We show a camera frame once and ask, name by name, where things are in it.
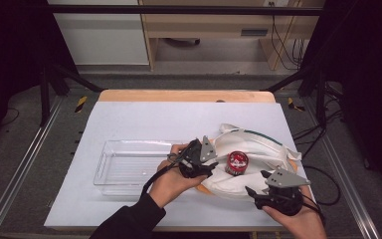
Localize black floor cables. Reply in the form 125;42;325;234
290;81;345;207

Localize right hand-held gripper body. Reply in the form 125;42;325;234
254;166;312;217

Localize white table mat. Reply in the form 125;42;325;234
43;101;326;231

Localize light wooden desk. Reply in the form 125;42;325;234
138;0;326;72

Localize hand-held gripper black cable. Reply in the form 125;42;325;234
140;150;188;201
272;190;326;227

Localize yellow black tape piece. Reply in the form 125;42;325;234
74;95;90;115
286;96;306;114

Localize aluminium rail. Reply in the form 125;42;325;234
301;97;382;239
0;95;65;239

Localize white cabinet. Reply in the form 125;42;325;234
47;0;151;67

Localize person's left hand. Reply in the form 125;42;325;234
148;142;210;209

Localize black horizontal bar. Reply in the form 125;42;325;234
45;4;326;17

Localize left hand-held gripper black cable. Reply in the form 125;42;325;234
140;150;188;201

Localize black hanging cables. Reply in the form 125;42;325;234
269;1;309;72

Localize black metal stand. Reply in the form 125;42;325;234
38;61;104;127
261;61;330;129

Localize thin floor cable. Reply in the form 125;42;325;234
0;107;21;127

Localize clear plastic tray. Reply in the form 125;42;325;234
93;138;184;197

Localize white patterned tote bag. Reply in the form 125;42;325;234
194;122;303;203

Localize person's right hand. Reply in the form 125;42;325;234
262;184;328;239

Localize wooden table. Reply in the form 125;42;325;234
59;88;316;234

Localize right hand-held gripper black cable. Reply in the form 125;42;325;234
272;190;326;227

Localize black curtain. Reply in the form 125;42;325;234
0;0;80;157
298;0;382;195

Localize red can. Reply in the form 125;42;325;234
224;150;250;177

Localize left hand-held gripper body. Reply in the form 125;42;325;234
178;134;219;179

